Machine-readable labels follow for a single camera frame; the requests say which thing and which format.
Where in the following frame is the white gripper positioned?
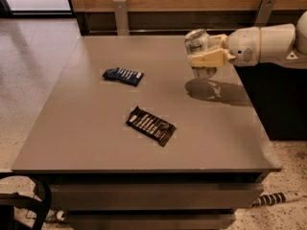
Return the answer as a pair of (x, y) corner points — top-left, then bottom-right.
(191, 27), (260, 68)

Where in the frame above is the white 7up can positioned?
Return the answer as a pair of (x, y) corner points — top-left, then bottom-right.
(185, 29), (217, 79)

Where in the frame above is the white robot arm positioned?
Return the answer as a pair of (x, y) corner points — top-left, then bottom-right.
(188, 11), (307, 69)

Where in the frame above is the black snack bar wrapper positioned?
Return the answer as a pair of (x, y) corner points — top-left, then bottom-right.
(126, 106), (177, 147)

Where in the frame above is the blue snack packet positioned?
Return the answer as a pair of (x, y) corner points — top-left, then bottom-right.
(102, 67), (144, 86)

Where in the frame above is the lower grey drawer front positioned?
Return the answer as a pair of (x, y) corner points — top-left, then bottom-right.
(68, 214), (235, 230)

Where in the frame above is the grey drawer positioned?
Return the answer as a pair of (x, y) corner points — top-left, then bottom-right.
(68, 214), (235, 230)
(50, 183), (263, 211)

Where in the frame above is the upper grey drawer front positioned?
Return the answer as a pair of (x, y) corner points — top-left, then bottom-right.
(50, 183), (263, 211)

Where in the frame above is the white floor plug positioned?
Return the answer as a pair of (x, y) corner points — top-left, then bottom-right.
(56, 211), (65, 222)

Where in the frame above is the black chair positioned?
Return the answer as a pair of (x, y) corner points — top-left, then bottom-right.
(0, 174), (52, 230)

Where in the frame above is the right metal bracket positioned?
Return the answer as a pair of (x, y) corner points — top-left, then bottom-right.
(254, 0), (276, 27)

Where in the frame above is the metal bracket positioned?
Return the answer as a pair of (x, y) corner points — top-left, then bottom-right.
(254, 0), (276, 27)
(113, 0), (130, 35)

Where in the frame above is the left metal bracket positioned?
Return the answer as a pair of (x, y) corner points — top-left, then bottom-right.
(113, 0), (130, 35)

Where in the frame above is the black white striped hose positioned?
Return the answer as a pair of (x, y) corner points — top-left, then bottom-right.
(248, 191), (304, 209)

